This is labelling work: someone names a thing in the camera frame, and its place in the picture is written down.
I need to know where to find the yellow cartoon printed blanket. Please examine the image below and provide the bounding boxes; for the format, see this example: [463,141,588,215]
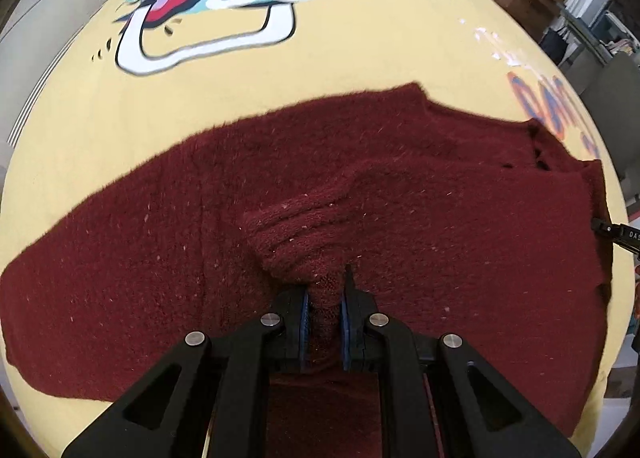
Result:
[0,0,632,458]

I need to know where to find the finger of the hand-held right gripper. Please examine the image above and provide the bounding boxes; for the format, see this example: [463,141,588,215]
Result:
[591,218,640,255]

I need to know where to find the dark red knit sweater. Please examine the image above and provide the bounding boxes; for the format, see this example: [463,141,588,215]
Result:
[0,81,615,458]

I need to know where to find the grey chair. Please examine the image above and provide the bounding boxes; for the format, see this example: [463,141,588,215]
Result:
[582,53,640,175]

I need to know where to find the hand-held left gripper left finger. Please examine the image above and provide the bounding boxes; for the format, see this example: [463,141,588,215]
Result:
[61,287,311,458]

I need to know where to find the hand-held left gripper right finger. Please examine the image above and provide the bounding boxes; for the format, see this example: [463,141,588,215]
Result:
[339,263,584,458]

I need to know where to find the dark bag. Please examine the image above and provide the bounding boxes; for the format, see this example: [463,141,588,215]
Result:
[540,28,577,65]

